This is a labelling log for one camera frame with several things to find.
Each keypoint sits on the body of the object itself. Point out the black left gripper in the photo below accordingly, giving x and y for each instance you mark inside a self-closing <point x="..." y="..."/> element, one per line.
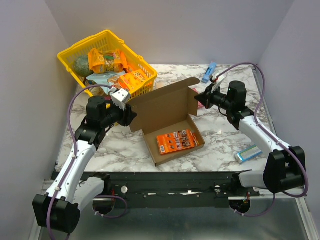
<point x="127" y="119"/>

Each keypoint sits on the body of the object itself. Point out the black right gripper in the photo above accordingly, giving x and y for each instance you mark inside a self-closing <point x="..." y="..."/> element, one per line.
<point x="207" y="96"/>

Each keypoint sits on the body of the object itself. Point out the brown cardboard box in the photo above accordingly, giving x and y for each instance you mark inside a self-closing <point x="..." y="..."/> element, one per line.
<point x="167" y="110"/>

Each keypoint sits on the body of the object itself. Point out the orange printed box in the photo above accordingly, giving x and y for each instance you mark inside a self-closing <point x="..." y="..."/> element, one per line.
<point x="176" y="141"/>

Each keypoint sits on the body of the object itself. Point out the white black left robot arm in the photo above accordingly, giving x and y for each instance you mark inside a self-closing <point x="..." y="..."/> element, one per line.
<point x="61" y="205"/>

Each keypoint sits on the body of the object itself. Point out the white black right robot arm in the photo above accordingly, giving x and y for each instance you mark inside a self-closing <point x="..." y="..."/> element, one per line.
<point x="285" y="168"/>

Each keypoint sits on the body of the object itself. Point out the blue narrow box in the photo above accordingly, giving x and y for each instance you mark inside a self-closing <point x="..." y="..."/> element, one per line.
<point x="209" y="71"/>

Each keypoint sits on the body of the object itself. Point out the orange cracker box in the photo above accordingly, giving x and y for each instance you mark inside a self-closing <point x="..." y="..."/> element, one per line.
<point x="133" y="80"/>

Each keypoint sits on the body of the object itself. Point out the blue white toothpaste box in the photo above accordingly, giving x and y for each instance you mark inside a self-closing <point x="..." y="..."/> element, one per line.
<point x="247" y="154"/>

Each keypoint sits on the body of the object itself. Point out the light blue bread bag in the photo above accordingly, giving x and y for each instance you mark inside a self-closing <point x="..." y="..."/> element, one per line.
<point x="109" y="78"/>

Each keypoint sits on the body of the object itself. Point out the beige tissue pack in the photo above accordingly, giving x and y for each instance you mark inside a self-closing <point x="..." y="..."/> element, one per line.
<point x="159" y="85"/>

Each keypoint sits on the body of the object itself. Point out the orange snack bag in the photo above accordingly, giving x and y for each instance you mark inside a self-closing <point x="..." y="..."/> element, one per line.
<point x="107" y="61"/>

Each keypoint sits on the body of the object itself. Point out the green round vegetable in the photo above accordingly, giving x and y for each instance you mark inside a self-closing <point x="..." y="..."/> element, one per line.
<point x="81" y="66"/>

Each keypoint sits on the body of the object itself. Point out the yellow plastic shopping basket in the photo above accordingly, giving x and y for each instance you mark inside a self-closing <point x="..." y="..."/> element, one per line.
<point x="106" y="40"/>

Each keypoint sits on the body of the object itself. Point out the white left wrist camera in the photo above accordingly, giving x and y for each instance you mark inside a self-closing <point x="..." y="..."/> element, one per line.
<point x="119" y="97"/>

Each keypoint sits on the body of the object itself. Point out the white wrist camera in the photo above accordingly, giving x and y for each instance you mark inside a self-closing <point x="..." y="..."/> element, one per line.
<point x="119" y="97"/>
<point x="216" y="81"/>

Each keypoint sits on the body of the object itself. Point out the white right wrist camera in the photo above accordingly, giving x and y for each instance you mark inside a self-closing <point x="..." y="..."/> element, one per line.
<point x="216" y="81"/>

